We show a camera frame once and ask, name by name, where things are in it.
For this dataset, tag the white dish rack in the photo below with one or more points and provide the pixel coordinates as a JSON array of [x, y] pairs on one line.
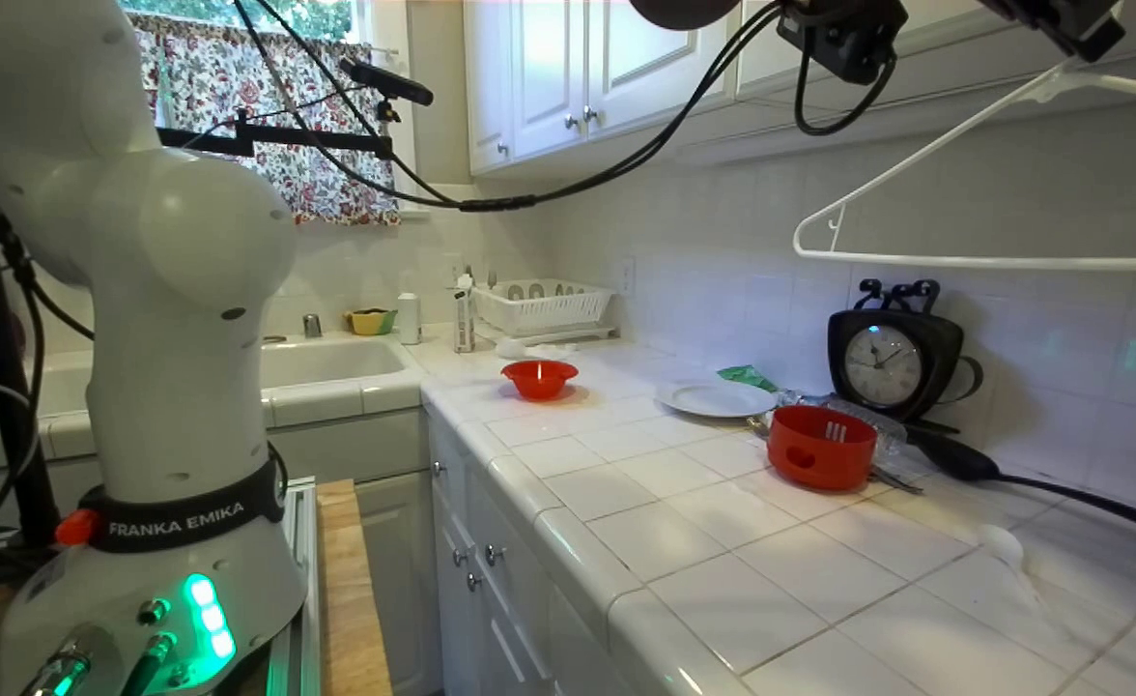
[[542, 312]]

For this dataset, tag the white crumpled paper towel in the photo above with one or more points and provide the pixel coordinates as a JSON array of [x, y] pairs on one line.
[[1007, 548]]

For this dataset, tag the white cabinet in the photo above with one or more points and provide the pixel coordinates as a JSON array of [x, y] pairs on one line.
[[568, 78], [464, 581]]

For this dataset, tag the white upper cabinet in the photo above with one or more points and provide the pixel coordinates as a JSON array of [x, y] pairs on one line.
[[568, 78]]

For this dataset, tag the white kitchen sink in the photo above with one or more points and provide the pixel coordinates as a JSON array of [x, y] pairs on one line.
[[339, 368]]

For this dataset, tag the deep red pot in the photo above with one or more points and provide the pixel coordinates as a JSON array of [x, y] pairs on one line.
[[826, 448]]

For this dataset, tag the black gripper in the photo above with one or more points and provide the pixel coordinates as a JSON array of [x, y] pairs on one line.
[[1016, 8]]

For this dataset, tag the white tall cup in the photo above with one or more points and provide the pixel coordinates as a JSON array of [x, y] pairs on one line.
[[406, 320]]

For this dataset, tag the black camera on boom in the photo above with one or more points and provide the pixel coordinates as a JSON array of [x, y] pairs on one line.
[[388, 84]]

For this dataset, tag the white plate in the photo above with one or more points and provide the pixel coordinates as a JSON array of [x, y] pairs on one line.
[[711, 398]]

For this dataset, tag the floral curtain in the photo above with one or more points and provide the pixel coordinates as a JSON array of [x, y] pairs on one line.
[[322, 142]]

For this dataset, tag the shallow red bowl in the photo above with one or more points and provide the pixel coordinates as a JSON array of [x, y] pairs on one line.
[[538, 381]]

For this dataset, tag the black table clock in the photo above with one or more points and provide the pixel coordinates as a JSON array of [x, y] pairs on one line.
[[887, 359]]

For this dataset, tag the green utensil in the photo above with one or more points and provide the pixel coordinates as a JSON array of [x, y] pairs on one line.
[[746, 378]]

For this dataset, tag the white lower cabinet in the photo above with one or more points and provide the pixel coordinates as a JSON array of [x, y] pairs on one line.
[[464, 581]]

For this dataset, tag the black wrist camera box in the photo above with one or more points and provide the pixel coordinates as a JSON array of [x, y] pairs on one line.
[[840, 33]]

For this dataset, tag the wooden board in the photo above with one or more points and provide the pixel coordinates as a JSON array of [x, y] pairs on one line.
[[350, 593]]

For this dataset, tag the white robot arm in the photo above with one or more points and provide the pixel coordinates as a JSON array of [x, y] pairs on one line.
[[169, 389]]

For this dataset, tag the soap bottle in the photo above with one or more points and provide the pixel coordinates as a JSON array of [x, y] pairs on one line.
[[464, 312]]

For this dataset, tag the yellow green bowl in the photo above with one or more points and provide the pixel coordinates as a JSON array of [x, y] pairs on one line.
[[367, 321]]

